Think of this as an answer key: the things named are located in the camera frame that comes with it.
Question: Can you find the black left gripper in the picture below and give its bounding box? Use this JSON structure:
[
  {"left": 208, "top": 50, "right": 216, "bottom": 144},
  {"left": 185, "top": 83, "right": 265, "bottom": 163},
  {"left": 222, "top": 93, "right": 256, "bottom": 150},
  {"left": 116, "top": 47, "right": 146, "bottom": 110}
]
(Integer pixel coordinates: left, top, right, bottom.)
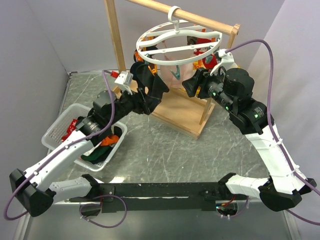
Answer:
[{"left": 107, "top": 84, "right": 161, "bottom": 126}]

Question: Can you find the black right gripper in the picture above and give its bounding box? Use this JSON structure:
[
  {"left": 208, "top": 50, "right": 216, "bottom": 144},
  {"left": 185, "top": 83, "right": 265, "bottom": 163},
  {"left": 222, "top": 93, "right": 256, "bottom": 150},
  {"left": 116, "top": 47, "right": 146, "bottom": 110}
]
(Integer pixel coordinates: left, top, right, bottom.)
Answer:
[{"left": 181, "top": 65, "right": 236, "bottom": 113}]

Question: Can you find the pale pink sock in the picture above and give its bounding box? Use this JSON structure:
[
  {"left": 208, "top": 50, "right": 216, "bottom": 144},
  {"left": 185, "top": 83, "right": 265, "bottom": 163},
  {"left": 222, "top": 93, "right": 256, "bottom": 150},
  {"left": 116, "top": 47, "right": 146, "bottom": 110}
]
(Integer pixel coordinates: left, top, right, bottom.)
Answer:
[{"left": 160, "top": 50, "right": 195, "bottom": 89}]

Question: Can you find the white round clip hanger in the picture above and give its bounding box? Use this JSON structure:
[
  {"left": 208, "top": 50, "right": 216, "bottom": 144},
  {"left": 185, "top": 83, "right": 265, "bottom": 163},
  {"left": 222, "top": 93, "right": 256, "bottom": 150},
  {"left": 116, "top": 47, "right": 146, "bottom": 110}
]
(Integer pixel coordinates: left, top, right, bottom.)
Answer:
[{"left": 136, "top": 6, "right": 223, "bottom": 66}]

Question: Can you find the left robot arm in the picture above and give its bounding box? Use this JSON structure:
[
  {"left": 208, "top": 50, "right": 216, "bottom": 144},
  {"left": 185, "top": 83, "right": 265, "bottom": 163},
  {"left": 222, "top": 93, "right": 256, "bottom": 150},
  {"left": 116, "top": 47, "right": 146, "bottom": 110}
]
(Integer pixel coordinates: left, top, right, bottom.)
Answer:
[{"left": 9, "top": 64, "right": 169, "bottom": 217}]

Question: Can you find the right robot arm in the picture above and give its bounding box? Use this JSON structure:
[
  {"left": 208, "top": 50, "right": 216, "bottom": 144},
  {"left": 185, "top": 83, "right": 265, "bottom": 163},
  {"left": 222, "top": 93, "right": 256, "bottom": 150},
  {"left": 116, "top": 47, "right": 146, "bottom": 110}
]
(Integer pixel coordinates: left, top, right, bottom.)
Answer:
[{"left": 182, "top": 68, "right": 311, "bottom": 212}]

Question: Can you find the wooden drying rack stand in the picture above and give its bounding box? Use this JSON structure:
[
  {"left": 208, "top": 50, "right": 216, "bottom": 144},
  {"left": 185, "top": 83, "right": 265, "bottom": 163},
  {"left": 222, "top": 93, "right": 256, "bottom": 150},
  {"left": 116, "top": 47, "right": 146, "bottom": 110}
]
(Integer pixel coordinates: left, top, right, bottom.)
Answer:
[{"left": 104, "top": 0, "right": 240, "bottom": 139}]

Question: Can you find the orange sock in basket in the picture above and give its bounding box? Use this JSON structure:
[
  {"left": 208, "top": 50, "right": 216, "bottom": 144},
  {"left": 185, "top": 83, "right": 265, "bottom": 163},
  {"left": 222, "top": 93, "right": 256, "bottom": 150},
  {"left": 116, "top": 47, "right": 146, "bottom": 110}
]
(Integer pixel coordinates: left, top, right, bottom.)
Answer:
[{"left": 100, "top": 134, "right": 120, "bottom": 147}]

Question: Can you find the red white christmas sock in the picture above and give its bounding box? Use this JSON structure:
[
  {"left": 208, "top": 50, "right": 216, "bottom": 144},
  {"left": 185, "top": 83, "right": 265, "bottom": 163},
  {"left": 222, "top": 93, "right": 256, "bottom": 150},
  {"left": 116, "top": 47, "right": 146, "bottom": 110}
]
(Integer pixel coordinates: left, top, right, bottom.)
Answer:
[{"left": 61, "top": 119, "right": 78, "bottom": 142}]

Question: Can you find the white plastic laundry basket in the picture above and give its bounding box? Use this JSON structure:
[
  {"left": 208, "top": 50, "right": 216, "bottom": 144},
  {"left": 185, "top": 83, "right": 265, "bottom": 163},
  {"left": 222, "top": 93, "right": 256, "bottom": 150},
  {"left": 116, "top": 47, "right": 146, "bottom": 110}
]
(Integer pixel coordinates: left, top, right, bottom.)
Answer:
[{"left": 41, "top": 102, "right": 128, "bottom": 173}]

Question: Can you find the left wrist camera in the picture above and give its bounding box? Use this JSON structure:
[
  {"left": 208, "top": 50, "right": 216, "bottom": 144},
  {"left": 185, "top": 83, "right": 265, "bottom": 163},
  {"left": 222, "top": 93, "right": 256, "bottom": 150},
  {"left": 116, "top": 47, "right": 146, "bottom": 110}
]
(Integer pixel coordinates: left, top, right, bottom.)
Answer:
[{"left": 109, "top": 71, "right": 133, "bottom": 95}]

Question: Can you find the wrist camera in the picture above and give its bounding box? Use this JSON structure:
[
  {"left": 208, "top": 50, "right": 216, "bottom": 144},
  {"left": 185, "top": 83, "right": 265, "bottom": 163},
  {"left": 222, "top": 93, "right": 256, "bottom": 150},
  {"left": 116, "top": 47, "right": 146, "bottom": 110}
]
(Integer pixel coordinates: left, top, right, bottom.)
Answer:
[
  {"left": 210, "top": 49, "right": 238, "bottom": 76},
  {"left": 109, "top": 71, "right": 133, "bottom": 95}
]

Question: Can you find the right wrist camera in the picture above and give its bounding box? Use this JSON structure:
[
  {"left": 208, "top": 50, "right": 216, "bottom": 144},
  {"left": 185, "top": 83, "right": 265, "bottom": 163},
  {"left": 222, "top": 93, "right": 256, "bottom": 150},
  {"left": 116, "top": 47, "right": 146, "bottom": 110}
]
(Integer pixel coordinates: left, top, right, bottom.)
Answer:
[{"left": 210, "top": 49, "right": 238, "bottom": 76}]

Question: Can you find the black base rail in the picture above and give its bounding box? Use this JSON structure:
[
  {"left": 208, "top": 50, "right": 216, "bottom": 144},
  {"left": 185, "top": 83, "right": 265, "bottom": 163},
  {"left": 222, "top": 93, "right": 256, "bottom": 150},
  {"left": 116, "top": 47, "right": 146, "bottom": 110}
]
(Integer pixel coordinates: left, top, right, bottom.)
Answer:
[{"left": 69, "top": 182, "right": 235, "bottom": 213}]

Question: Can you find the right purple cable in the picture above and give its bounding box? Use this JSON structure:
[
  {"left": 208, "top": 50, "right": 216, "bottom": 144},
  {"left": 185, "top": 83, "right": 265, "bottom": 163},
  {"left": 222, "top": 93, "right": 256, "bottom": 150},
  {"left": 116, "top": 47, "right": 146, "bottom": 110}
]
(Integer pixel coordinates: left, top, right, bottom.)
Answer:
[{"left": 224, "top": 39, "right": 320, "bottom": 226}]

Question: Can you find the purple cable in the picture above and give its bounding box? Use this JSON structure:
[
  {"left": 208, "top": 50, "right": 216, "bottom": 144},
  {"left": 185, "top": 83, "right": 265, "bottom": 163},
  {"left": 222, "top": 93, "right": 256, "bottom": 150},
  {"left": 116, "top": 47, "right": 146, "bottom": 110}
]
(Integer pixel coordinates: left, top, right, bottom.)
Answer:
[
  {"left": 3, "top": 69, "right": 116, "bottom": 221},
  {"left": 224, "top": 39, "right": 320, "bottom": 226}
]

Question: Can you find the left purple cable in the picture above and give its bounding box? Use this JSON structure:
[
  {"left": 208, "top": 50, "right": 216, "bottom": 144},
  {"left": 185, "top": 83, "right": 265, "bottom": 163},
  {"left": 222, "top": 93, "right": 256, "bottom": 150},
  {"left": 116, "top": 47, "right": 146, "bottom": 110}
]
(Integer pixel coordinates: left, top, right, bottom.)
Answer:
[{"left": 3, "top": 69, "right": 116, "bottom": 221}]

